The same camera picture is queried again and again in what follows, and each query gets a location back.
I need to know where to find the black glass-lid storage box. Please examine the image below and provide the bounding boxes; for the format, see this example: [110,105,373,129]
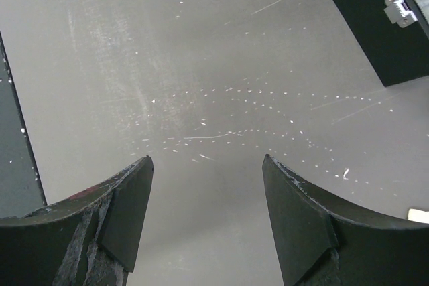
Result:
[333,0,428,86]

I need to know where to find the beige cloth in pile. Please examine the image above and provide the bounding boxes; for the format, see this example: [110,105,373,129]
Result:
[407,208,429,224]

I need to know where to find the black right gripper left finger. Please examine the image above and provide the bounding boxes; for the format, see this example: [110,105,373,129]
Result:
[1,156,154,285]

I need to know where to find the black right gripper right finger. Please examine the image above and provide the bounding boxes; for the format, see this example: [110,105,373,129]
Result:
[262,155,428,285]

